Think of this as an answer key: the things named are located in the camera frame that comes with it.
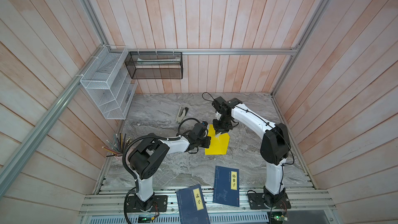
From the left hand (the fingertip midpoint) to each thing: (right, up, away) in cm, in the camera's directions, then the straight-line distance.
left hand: (209, 143), depth 92 cm
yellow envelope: (+6, -1, +1) cm, 6 cm away
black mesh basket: (-37, +51, +12) cm, 64 cm away
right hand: (+4, +8, -3) cm, 9 cm away
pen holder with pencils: (-50, +2, -10) cm, 51 cm away
